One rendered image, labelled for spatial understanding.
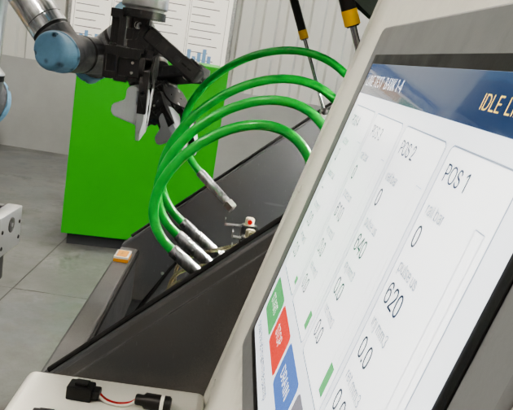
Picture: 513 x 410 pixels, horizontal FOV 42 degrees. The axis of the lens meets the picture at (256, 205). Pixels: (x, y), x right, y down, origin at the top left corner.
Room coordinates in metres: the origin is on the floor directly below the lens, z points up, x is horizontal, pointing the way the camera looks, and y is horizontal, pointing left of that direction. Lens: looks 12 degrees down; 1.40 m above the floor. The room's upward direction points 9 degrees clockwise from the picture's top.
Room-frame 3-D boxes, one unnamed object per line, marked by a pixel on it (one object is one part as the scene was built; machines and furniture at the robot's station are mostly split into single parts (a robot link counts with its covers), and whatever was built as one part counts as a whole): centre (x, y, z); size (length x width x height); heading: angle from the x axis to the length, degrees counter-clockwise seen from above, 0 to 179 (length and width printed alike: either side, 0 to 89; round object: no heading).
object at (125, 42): (1.14, 0.24, 1.38); 0.09 x 0.08 x 0.12; 93
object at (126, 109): (1.12, 0.23, 1.28); 0.06 x 0.03 x 0.09; 93
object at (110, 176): (4.79, 0.86, 0.65); 0.95 x 0.86 x 1.30; 100
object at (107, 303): (1.12, 0.24, 0.87); 0.62 x 0.04 x 0.16; 3
